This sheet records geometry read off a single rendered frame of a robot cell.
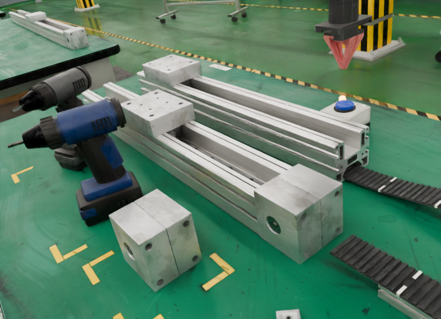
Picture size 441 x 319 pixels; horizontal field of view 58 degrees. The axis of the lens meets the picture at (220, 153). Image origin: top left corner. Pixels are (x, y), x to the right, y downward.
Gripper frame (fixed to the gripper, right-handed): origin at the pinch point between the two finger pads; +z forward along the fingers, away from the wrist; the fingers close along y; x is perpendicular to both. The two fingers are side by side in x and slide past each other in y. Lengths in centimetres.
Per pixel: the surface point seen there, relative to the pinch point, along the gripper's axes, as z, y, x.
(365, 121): 13.2, -2.6, 4.0
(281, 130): 8.7, 17.5, -1.5
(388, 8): 57, -269, -163
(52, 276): 17, 66, -6
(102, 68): 29, -2, -162
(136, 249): 9, 55, 8
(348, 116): 10.1, 2.3, 3.3
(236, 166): 11.7, 29.3, -2.1
